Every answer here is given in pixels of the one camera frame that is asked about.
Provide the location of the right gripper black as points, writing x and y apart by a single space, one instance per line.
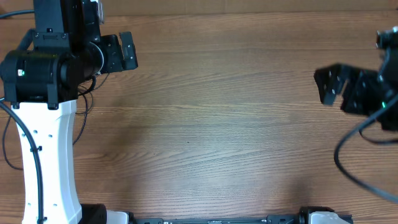
359 81

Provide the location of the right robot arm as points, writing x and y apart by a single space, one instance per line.
386 116

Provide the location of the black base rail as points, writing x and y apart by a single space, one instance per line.
305 215

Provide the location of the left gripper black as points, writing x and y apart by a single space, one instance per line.
115 63

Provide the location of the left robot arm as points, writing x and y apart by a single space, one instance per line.
41 79

